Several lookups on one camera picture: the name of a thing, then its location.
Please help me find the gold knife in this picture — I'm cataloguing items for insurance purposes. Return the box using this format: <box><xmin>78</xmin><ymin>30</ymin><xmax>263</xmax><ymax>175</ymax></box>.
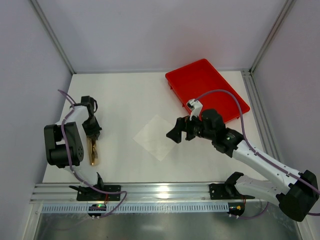
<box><xmin>86</xmin><ymin>137</ymin><xmax>99</xmax><ymax>166</ymax></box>

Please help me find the right aluminium frame post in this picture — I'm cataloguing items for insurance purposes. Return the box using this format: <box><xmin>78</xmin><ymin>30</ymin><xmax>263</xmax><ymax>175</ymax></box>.
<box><xmin>249</xmin><ymin>0</ymin><xmax>296</xmax><ymax>75</ymax></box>

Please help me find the white paper napkin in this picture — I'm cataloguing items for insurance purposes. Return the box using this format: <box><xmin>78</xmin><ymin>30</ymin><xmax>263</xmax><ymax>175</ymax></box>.
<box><xmin>133</xmin><ymin>114</ymin><xmax>176</xmax><ymax>162</ymax></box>

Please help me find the aluminium rail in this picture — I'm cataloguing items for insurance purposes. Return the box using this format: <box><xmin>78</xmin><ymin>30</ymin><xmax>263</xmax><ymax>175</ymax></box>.
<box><xmin>241</xmin><ymin>69</ymin><xmax>282</xmax><ymax>162</ymax></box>
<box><xmin>29</xmin><ymin>181</ymin><xmax>276</xmax><ymax>204</ymax></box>

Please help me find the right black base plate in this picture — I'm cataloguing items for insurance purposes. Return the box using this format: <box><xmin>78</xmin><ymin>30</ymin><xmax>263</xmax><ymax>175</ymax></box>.
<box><xmin>208</xmin><ymin>183</ymin><xmax>242</xmax><ymax>200</ymax></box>

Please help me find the aluminium front rail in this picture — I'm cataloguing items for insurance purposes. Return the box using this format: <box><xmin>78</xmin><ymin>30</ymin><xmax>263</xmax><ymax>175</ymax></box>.
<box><xmin>29</xmin><ymin>181</ymin><xmax>276</xmax><ymax>204</ymax></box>

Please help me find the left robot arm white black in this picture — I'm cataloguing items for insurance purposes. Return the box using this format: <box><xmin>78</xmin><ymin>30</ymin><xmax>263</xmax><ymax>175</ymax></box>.
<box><xmin>43</xmin><ymin>96</ymin><xmax>104</xmax><ymax>195</ymax></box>

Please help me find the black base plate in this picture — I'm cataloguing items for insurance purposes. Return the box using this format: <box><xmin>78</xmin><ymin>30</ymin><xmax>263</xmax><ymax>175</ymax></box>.
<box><xmin>208</xmin><ymin>183</ymin><xmax>242</xmax><ymax>200</ymax></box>
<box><xmin>69</xmin><ymin>184</ymin><xmax>122</xmax><ymax>202</ymax></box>

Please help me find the left aluminium frame post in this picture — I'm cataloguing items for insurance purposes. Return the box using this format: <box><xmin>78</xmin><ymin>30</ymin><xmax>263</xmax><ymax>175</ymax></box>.
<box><xmin>29</xmin><ymin>0</ymin><xmax>76</xmax><ymax>75</ymax></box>

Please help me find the red plastic tray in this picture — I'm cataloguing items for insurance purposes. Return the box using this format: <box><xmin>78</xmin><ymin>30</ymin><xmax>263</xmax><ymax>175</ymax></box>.
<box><xmin>165</xmin><ymin>58</ymin><xmax>250</xmax><ymax>123</ymax></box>

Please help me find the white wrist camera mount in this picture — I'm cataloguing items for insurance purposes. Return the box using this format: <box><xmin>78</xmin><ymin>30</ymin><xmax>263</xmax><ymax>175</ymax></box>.
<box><xmin>186</xmin><ymin>98</ymin><xmax>203</xmax><ymax>121</ymax></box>

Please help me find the aluminium frame post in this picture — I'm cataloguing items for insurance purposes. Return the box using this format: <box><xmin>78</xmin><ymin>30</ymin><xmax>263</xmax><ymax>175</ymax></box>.
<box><xmin>249</xmin><ymin>0</ymin><xmax>296</xmax><ymax>75</ymax></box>
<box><xmin>29</xmin><ymin>0</ymin><xmax>76</xmax><ymax>75</ymax></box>

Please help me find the slotted white cable duct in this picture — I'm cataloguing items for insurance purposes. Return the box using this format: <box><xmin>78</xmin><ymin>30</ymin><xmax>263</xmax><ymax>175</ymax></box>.
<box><xmin>41</xmin><ymin>202</ymin><xmax>229</xmax><ymax>215</ymax></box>

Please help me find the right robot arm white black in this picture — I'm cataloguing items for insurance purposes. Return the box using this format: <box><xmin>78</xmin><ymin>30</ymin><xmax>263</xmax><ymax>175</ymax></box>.
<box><xmin>166</xmin><ymin>109</ymin><xmax>320</xmax><ymax>222</ymax></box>

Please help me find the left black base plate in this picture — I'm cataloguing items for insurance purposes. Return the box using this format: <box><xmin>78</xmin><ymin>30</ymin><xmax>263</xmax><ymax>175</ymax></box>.
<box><xmin>69</xmin><ymin>184</ymin><xmax>122</xmax><ymax>202</ymax></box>

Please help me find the right side aluminium rail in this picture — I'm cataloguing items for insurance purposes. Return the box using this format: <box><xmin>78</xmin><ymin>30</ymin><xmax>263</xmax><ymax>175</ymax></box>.
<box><xmin>241</xmin><ymin>69</ymin><xmax>282</xmax><ymax>162</ymax></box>

